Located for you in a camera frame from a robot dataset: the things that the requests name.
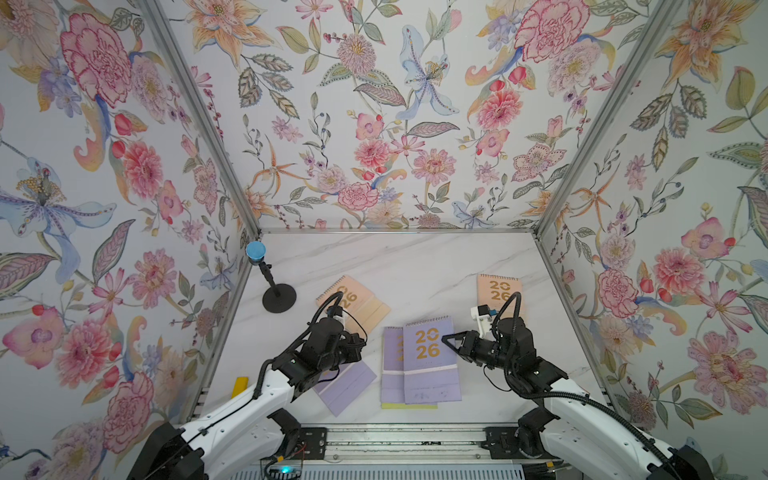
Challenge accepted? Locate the aluminium mounting rail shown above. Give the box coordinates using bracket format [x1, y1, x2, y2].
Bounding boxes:
[146, 422, 661, 469]

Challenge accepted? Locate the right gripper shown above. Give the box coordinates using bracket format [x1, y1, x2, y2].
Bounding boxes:
[442, 331, 518, 375]

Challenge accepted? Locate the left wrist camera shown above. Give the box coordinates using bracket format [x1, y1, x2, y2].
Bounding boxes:
[326, 306, 345, 323]

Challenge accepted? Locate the yellow-green calendar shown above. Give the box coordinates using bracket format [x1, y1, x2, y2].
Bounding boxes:
[381, 402, 438, 410]

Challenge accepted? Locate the purple calendar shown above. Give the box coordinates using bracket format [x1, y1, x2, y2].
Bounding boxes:
[313, 362, 377, 417]
[403, 316, 462, 405]
[380, 327, 405, 409]

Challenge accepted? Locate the blue microphone on stand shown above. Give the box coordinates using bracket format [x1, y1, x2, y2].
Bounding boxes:
[245, 241, 297, 314]

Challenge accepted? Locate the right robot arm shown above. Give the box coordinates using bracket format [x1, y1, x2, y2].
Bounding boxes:
[442, 318, 715, 479]

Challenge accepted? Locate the peach calendar left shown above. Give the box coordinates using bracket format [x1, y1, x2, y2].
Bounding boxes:
[316, 275, 391, 335]

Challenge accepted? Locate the yellow marker block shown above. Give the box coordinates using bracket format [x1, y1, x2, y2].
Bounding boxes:
[231, 376, 249, 399]

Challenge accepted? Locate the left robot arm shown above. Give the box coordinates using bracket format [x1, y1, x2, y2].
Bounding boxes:
[127, 316, 366, 479]

